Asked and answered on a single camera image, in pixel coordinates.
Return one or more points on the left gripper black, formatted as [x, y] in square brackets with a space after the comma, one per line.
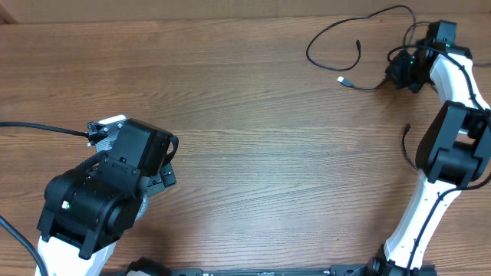
[164, 179]

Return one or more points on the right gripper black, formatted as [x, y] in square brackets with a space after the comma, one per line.
[392, 73]

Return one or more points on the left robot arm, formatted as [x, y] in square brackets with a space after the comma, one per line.
[88, 208]

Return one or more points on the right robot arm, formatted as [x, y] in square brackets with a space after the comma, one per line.
[453, 152]

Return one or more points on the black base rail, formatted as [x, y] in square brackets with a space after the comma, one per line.
[334, 270]

